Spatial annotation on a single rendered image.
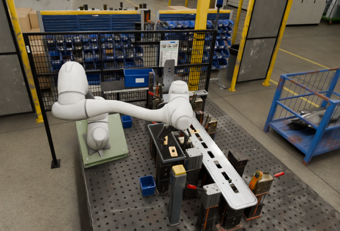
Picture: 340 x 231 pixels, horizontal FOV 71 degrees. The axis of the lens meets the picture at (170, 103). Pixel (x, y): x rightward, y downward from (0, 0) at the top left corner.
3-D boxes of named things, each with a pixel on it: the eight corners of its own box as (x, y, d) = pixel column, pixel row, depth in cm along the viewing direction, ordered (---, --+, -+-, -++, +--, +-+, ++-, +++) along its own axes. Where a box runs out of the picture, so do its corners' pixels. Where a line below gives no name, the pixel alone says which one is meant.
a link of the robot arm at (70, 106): (83, 115, 118) (83, 89, 122) (46, 119, 117) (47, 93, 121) (92, 121, 130) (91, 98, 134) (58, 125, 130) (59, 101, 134)
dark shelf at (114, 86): (186, 86, 263) (186, 83, 261) (101, 94, 235) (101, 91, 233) (179, 78, 280) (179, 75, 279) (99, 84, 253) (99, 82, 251)
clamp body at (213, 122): (214, 153, 214) (221, 122, 197) (202, 156, 211) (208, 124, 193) (210, 147, 222) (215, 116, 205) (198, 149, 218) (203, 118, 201)
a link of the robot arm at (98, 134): (86, 150, 186) (87, 146, 167) (86, 128, 192) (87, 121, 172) (108, 149, 192) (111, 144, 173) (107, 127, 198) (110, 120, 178)
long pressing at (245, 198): (264, 202, 138) (264, 200, 137) (229, 212, 131) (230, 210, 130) (179, 93, 250) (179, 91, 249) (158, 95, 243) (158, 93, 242)
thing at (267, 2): (230, 91, 484) (254, -19, 384) (226, 88, 495) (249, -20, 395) (270, 85, 523) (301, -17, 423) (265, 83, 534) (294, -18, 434)
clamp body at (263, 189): (263, 217, 162) (279, 179, 144) (245, 223, 158) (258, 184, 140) (254, 204, 171) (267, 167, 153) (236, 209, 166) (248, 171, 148)
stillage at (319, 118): (317, 118, 416) (340, 66, 368) (364, 147, 352) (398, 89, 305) (262, 130, 373) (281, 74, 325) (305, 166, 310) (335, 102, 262)
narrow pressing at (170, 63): (173, 90, 252) (175, 59, 235) (162, 91, 248) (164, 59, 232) (172, 89, 253) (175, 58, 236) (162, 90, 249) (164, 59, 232)
